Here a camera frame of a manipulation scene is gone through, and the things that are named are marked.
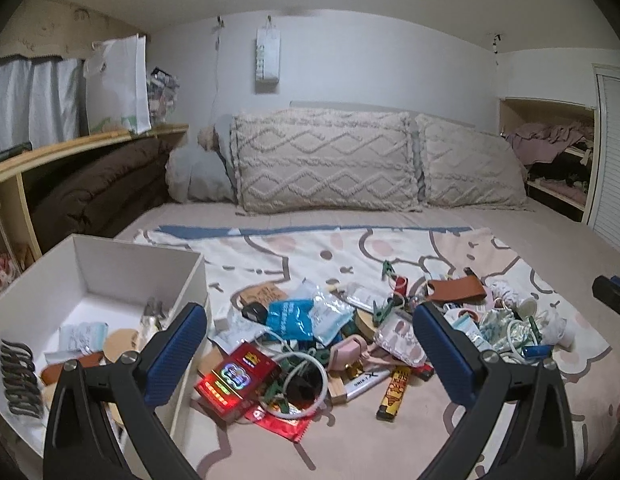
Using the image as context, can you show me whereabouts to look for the brown cork tag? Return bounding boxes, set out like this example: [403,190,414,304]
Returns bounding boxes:
[237,282,286,306]

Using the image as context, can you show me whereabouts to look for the brown leather piece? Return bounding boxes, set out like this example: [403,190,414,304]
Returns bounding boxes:
[40,352,103,386]

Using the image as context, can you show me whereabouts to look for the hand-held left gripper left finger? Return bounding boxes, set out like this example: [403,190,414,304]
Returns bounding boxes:
[42,302,208,480]

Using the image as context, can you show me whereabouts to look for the floral fabric pouch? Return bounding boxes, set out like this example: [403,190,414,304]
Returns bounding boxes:
[477,307,533,356]

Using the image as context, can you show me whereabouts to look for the red foil packet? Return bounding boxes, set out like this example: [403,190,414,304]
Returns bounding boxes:
[245,405,313,443]

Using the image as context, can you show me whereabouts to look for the brown leather case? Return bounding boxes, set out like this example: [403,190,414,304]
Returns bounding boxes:
[425,274,488,306]

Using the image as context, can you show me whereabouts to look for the red box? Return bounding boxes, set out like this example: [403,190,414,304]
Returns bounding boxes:
[194,341,282,423]

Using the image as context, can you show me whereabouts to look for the small wooden block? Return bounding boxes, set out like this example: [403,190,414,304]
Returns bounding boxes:
[327,377,348,406]

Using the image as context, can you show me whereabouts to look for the clear mask packet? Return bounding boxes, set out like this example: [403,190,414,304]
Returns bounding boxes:
[307,290,356,346]

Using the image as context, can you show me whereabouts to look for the beige tufted pillow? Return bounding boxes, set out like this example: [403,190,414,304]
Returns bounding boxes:
[229,109,425,213]
[415,112,533,211]

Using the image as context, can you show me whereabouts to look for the green cord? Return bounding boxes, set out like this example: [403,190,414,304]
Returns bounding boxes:
[260,351,336,376]

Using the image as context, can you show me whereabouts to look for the black wavy hair clip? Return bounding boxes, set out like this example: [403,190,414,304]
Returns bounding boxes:
[0,339,45,418]

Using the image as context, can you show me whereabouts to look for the crumpled clear plastic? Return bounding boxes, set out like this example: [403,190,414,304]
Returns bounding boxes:
[537,307,566,346]

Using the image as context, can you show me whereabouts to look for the red printed bag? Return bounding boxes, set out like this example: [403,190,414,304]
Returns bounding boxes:
[0,200,26,296]

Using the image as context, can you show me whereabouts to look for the cream wall niche shelf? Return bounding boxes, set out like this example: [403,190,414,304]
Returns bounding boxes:
[497,96,598,223]

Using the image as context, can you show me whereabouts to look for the hanging white paper bag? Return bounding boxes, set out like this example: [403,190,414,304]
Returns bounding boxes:
[255,16,282,93]

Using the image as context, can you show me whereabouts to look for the yellow black candy bar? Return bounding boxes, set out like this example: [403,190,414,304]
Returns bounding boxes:
[376,366,411,422]

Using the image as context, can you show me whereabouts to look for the grey cushion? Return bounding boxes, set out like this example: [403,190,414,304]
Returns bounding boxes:
[165,115,238,204]

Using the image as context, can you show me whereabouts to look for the beige printed valance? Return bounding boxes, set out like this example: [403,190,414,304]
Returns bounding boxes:
[0,0,148,63]

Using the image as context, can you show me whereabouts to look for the white cardboard box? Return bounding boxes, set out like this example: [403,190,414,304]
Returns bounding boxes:
[0,233,211,456]

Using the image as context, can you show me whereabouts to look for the white labelled packet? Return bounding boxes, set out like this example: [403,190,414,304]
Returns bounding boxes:
[452,312,496,353]

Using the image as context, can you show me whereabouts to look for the thin white ring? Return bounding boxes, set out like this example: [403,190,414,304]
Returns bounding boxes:
[282,357,328,418]
[507,317,536,361]

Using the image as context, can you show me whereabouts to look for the grey headboard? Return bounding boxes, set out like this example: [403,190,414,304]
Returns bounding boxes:
[289,100,478,128]

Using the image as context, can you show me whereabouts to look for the dark flat device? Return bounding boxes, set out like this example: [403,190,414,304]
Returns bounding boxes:
[0,141,33,163]

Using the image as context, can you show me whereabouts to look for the brown duvet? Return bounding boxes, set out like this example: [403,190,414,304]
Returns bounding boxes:
[30,136,176,256]

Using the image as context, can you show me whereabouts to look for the metal clips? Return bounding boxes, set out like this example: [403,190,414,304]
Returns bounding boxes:
[140,297,166,333]

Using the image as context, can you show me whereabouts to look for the white mask packet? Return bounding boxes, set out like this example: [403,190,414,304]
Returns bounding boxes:
[57,321,108,361]

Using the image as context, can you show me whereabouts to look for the tan round case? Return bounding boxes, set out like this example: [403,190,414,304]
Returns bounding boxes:
[352,310,378,341]

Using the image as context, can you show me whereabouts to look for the beige plush toy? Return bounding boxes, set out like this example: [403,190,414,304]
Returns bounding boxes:
[197,125,226,153]

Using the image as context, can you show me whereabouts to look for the hanging white cord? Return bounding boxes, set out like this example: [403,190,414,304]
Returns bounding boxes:
[212,15,228,126]

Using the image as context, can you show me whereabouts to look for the dark clothes pile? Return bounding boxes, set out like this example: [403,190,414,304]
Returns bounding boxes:
[527,157,591,191]

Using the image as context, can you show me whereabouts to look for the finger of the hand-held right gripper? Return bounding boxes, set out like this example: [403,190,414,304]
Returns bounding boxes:
[591,274,620,328]

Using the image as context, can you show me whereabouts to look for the clear nail case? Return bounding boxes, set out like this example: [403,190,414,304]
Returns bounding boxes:
[375,312,428,367]

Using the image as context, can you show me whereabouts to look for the pink small case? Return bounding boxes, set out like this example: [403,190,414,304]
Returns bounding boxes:
[327,335,371,372]

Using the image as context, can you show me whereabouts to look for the clear plastic packet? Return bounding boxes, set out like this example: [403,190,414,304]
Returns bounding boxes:
[340,282,386,311]

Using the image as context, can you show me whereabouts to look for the small black pouch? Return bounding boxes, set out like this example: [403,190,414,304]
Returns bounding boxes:
[287,377,318,406]

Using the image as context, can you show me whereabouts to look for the white lace scrunchie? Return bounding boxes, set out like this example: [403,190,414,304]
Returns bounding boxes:
[490,280,521,311]

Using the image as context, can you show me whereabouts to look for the white tote bag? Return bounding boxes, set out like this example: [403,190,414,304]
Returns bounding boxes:
[84,34,152,136]

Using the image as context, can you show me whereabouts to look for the cartoon printed blanket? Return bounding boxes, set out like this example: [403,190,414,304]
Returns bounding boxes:
[112,225,613,480]

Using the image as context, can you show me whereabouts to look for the pink clothes pile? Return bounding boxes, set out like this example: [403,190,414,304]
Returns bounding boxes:
[502,119,596,166]

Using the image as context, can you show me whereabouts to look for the white paper packet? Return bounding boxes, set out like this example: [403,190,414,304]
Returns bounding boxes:
[210,310,271,356]

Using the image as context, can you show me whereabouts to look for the wooden bedside shelf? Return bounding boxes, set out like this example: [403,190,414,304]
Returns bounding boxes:
[0,124,190,291]

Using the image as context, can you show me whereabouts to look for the blue packet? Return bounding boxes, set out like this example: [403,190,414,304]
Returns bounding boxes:
[266,299,316,343]

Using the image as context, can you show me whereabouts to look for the white louvred door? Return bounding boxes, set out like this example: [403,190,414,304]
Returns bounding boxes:
[582,62,620,248]

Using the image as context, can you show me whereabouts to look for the white pen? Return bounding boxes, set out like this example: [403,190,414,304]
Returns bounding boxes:
[342,367,391,403]

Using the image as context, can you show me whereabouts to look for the black key fob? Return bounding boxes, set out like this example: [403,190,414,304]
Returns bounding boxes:
[240,302,268,325]

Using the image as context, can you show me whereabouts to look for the pale grey curtain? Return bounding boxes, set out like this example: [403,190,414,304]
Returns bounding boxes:
[0,56,88,156]

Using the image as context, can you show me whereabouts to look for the round cork coaster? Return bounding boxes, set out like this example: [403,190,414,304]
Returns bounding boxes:
[104,329,141,361]

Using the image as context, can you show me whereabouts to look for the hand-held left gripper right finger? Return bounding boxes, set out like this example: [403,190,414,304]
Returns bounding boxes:
[412,301,576,480]

